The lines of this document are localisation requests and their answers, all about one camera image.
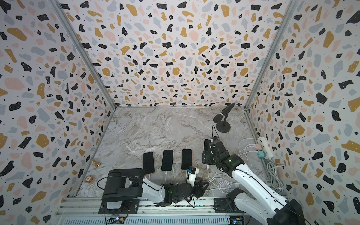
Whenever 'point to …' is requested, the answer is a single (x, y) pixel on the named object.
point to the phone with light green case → (206, 143)
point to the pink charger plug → (259, 147)
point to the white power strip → (266, 148)
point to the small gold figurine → (96, 163)
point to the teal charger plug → (261, 153)
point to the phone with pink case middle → (186, 159)
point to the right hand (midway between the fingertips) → (207, 155)
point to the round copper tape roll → (89, 179)
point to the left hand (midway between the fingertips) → (209, 183)
